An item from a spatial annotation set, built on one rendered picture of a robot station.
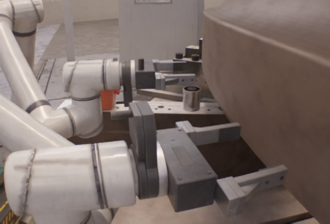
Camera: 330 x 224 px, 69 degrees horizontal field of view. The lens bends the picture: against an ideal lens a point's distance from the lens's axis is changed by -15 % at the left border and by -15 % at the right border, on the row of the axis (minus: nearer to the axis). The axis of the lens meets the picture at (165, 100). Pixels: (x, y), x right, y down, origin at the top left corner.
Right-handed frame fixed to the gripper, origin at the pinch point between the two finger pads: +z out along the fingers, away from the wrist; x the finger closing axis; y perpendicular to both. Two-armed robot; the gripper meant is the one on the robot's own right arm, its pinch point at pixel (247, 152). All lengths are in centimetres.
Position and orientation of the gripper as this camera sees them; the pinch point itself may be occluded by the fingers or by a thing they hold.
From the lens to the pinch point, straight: 42.0
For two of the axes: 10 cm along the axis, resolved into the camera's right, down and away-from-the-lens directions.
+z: 9.6, -1.0, 2.5
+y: 0.0, 9.3, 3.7
